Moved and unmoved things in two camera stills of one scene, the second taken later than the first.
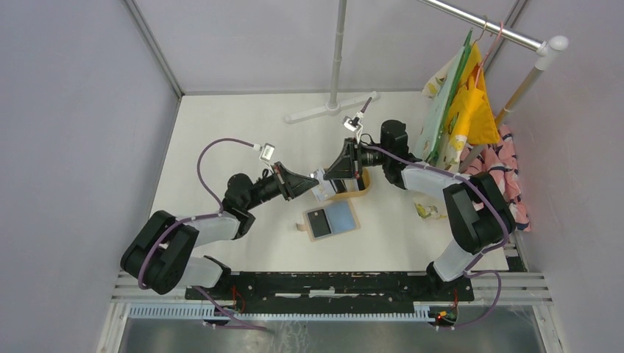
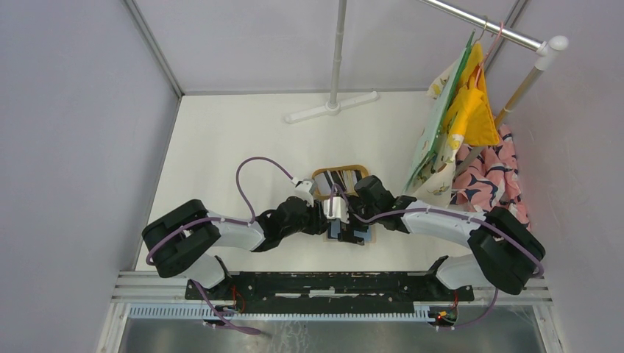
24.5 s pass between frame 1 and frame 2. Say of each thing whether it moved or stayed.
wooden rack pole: stayed
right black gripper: moved
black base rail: stayed
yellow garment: stayed
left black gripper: moved
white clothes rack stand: stayed
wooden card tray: moved
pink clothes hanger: stayed
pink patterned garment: stayed
